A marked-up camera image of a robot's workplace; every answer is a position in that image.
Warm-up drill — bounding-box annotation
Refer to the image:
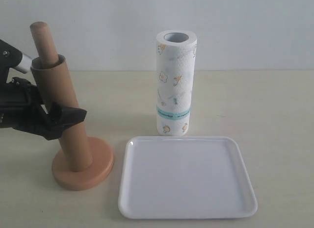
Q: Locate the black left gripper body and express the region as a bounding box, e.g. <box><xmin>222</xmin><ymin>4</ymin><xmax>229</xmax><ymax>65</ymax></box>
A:
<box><xmin>0</xmin><ymin>77</ymin><xmax>49</xmax><ymax>132</ymax></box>

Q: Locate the brown cardboard tube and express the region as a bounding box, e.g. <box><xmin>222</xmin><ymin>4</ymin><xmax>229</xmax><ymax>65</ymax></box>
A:
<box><xmin>31</xmin><ymin>54</ymin><xmax>92</xmax><ymax>172</ymax></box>

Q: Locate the patterned paper towel roll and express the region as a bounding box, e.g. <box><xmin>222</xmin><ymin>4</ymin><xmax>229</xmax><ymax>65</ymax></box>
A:
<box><xmin>156</xmin><ymin>30</ymin><xmax>197</xmax><ymax>136</ymax></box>

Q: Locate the wooden paper towel holder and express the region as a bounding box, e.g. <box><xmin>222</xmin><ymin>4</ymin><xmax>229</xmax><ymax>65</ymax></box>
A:
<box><xmin>30</xmin><ymin>22</ymin><xmax>114</xmax><ymax>191</ymax></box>

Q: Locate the white plastic tray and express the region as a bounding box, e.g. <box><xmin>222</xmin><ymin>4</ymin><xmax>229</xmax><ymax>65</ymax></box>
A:
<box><xmin>118</xmin><ymin>136</ymin><xmax>258</xmax><ymax>219</ymax></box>

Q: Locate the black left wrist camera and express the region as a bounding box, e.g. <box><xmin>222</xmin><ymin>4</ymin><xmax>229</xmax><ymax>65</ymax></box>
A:
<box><xmin>0</xmin><ymin>40</ymin><xmax>32</xmax><ymax>84</ymax></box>

